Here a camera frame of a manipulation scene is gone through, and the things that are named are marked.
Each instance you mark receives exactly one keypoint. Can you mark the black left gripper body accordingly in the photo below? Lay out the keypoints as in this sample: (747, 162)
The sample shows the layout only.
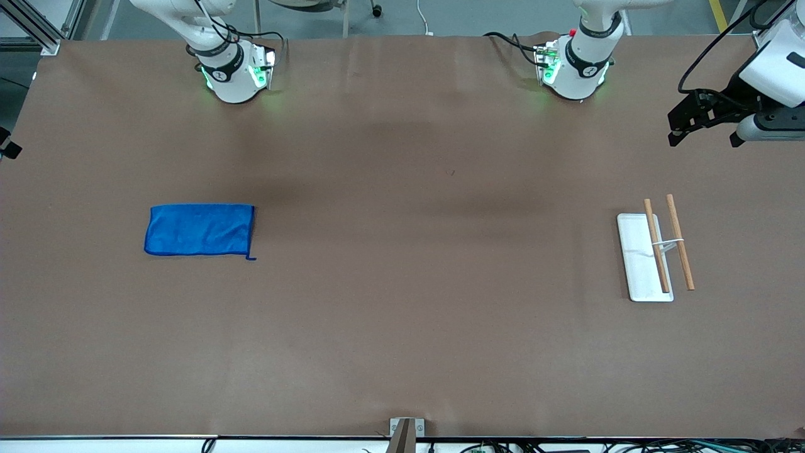
(731, 99)

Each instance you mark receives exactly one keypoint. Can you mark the blue microfibre towel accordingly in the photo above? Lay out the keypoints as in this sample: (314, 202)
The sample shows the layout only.
(198, 229)

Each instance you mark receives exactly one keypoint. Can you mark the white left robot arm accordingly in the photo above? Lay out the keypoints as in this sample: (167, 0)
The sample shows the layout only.
(582, 69)

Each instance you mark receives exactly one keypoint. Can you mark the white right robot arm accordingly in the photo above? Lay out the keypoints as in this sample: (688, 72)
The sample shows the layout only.
(229, 82)

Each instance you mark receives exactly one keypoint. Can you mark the white towel rack base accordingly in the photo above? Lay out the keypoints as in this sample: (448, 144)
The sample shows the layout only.
(638, 264)

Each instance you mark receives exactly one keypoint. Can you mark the wooden rack rod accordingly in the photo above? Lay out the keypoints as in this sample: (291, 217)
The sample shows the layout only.
(649, 220)
(685, 264)

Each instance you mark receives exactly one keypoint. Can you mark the grey metal mounting plate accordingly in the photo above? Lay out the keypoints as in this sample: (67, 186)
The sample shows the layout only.
(419, 428)

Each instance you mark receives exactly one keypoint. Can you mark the aluminium frame profile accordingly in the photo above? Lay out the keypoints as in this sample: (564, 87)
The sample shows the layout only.
(47, 44)

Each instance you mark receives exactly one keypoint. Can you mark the grey chair frame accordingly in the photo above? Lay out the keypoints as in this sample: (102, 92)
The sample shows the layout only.
(302, 5)

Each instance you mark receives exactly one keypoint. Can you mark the brown camera post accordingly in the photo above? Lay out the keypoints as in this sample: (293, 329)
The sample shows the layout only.
(401, 440)

